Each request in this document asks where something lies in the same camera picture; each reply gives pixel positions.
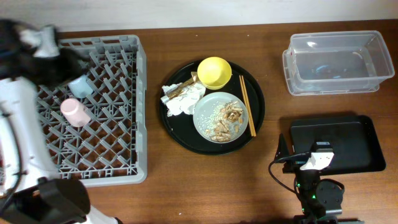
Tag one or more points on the grey plastic dishwasher rack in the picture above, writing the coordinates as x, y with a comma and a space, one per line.
112, 148

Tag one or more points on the yellow plastic bowl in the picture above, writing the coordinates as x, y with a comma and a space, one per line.
214, 72

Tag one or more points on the black rectangular tray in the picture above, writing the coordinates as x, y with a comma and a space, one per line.
353, 140

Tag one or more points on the pink plastic cup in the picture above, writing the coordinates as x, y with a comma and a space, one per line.
74, 112

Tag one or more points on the light blue plastic cup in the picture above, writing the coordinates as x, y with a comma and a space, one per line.
80, 87

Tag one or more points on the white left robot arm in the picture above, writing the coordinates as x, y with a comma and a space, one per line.
32, 190

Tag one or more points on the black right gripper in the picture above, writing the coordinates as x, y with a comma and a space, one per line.
293, 164

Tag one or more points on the brown snack wrapper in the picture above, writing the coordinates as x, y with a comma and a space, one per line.
177, 91

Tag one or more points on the grey plate with food scraps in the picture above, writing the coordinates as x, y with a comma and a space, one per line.
220, 117

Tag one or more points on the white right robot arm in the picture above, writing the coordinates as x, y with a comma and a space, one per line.
320, 199

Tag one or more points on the white paper napkin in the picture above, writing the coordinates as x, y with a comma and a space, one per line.
185, 102

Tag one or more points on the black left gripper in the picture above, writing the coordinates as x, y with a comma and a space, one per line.
71, 66

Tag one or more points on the round black tray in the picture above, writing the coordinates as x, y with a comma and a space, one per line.
181, 127

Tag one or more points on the clear plastic waste bin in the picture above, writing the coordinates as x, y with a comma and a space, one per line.
329, 63

